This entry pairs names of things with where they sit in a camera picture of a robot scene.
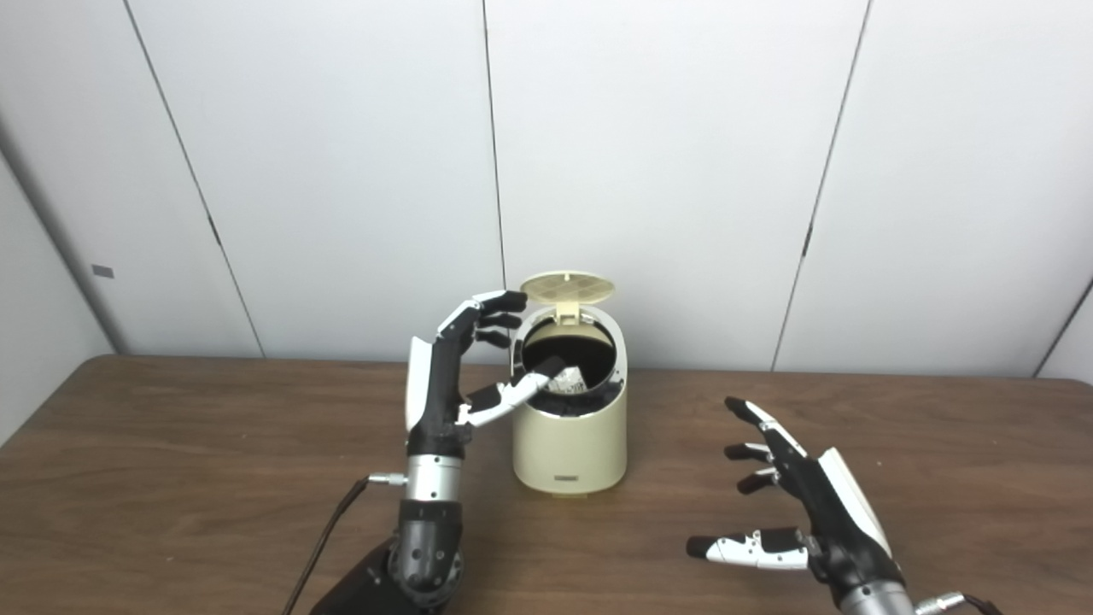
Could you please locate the cream round bin lid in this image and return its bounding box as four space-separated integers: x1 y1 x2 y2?
520 272 617 324

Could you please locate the cream-colored bin body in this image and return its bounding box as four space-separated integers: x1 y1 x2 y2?
511 303 628 499

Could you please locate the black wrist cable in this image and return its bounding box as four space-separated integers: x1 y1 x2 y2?
915 591 1004 615
280 474 409 615

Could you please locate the black bin liner bag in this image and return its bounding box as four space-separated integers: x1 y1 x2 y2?
517 329 620 419

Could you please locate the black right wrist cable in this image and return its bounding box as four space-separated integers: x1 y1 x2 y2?
915 591 1004 615

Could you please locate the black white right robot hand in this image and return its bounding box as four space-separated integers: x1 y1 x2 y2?
686 396 906 603

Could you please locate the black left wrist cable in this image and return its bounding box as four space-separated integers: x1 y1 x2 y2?
280 474 409 615

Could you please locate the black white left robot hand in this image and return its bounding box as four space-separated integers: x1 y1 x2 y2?
403 290 566 462

